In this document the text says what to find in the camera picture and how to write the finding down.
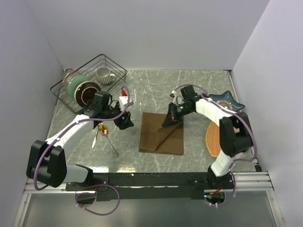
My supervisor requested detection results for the black wire dish rack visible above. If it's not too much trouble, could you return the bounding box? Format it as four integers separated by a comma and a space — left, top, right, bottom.
50, 54, 127, 114

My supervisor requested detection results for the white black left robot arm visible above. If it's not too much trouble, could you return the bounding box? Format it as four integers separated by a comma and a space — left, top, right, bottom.
26, 87, 134, 191

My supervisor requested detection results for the silver fork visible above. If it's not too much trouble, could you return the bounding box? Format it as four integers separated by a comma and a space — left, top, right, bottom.
91, 123, 103, 149

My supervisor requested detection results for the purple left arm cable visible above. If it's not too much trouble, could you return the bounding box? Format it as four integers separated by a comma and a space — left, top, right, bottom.
34, 86, 131, 215

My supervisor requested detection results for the orange woven placemat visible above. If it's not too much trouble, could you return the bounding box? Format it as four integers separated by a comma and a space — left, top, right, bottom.
205, 121, 222, 157

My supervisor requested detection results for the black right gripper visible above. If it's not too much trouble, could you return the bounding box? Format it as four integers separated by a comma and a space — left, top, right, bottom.
162, 102, 193, 128

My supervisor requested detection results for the aluminium frame rail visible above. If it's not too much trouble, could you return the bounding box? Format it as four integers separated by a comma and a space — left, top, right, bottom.
24, 172, 274, 193

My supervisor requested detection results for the blue star-shaped dish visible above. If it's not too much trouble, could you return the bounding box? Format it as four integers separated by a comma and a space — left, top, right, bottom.
209, 91, 245, 112

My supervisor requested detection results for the striped ceramic mug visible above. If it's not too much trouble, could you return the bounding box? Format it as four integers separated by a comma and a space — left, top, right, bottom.
95, 67, 116, 85

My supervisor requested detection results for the green ceramic bowl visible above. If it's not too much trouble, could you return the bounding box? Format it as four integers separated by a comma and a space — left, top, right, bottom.
67, 75, 89, 99

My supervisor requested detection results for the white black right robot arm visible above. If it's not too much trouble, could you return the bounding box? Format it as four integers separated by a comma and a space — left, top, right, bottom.
162, 85, 257, 189

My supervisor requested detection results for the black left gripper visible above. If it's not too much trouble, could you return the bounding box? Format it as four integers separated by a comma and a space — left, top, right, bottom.
102, 102, 134, 130

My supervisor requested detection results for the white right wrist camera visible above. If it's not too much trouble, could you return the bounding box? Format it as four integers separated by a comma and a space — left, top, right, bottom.
170, 90, 183, 105

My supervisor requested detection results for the brown cloth napkin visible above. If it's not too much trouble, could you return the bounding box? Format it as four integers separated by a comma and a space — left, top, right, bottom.
139, 112, 184, 156

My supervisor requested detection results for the clear glass jar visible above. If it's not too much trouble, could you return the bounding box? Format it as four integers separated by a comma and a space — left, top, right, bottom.
62, 70, 76, 90

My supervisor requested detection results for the brown ceramic bowl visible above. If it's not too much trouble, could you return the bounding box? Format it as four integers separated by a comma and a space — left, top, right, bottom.
74, 81, 101, 107

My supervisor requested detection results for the iridescent spoon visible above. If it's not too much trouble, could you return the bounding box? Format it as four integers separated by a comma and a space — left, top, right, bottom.
98, 123, 118, 157

